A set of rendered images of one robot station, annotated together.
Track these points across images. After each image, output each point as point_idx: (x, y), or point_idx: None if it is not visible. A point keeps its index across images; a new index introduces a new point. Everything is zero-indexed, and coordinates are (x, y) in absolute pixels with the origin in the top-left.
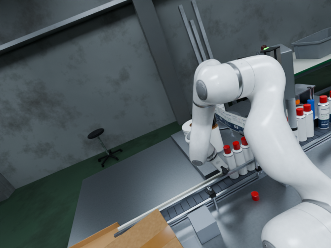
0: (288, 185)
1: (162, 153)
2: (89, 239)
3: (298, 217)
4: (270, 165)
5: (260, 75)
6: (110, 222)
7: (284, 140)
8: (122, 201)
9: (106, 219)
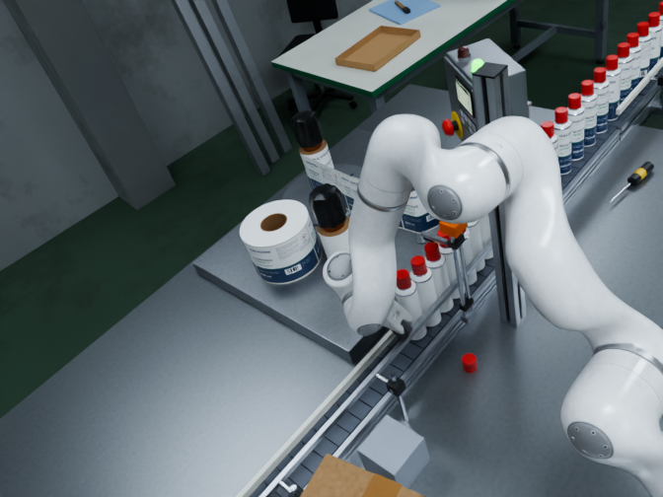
0: (520, 323)
1: (186, 320)
2: None
3: (607, 374)
4: (562, 310)
5: (529, 162)
6: None
7: (579, 267)
8: (135, 488)
9: None
